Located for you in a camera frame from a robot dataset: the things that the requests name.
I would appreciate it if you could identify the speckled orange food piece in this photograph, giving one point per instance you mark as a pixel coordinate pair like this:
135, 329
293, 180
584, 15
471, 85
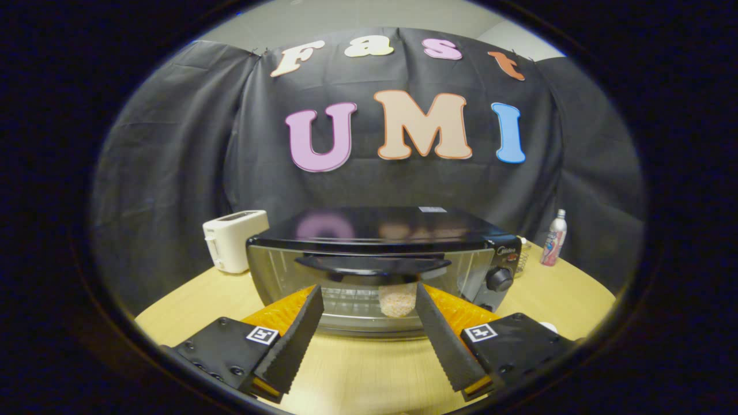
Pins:
398, 301

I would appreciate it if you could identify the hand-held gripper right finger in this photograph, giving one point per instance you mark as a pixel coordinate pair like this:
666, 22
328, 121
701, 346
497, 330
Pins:
441, 340

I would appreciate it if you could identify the white bread toaster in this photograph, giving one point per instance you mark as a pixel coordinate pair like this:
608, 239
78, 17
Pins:
233, 239

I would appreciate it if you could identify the black toaster oven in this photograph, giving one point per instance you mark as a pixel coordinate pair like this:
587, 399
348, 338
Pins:
375, 230

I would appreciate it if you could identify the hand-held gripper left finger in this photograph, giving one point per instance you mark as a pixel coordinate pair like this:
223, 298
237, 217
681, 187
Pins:
300, 334

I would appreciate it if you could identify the black backdrop cloth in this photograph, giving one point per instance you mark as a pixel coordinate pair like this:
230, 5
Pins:
173, 144

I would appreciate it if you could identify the white bottle with pink label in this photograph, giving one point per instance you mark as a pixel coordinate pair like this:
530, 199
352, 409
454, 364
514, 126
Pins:
554, 239

